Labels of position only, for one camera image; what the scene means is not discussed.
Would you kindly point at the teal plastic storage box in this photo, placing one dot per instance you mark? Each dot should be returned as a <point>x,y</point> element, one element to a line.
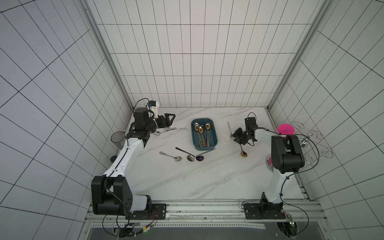
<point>213,134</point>

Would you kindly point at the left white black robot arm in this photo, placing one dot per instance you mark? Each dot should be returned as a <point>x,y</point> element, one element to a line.
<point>111,193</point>

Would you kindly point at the small brown spice jar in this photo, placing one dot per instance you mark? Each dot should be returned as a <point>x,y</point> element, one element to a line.
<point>113,158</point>

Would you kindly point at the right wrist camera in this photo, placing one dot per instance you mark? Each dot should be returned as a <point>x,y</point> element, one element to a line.
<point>251,124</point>

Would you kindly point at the chrome wire cup rack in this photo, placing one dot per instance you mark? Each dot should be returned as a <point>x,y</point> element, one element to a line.
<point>313,150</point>

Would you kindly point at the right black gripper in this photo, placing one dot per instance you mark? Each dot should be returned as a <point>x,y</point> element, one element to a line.
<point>240,135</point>

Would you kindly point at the small ornate silver spoon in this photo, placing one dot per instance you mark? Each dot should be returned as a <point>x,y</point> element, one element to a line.
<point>177,158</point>

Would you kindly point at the clear plastic cup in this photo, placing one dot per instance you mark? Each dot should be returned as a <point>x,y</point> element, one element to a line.
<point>118,138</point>

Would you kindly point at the plain silver round spoon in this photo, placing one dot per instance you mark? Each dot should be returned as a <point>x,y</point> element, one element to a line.
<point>157,133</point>

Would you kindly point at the rose gold long spoon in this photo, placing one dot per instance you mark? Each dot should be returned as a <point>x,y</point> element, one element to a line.
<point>243,153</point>

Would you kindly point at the copper round spoon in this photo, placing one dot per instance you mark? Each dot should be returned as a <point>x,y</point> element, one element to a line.
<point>197,129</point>

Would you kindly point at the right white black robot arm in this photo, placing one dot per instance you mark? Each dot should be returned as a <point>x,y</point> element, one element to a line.
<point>287,159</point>

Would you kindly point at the silver spoon with printed handle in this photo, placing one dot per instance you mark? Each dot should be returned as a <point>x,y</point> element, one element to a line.
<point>170,129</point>

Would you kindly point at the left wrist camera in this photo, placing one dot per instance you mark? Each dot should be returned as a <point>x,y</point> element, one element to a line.
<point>153,106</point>

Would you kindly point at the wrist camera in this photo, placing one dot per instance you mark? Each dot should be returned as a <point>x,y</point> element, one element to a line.
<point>251,124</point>
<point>153,106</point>

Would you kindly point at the pink plastic cup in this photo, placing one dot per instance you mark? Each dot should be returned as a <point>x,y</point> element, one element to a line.
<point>286,129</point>

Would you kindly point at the gold ornate handle spoon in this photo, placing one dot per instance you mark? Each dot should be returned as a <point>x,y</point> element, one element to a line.
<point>201,132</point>

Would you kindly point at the purple iridescent spoon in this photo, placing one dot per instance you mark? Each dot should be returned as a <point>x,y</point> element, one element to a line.
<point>191,157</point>

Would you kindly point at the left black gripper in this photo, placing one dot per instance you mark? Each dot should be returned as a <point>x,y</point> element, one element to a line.
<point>168,123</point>

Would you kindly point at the aluminium mounting rail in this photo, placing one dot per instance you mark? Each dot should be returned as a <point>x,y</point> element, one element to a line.
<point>303,215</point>

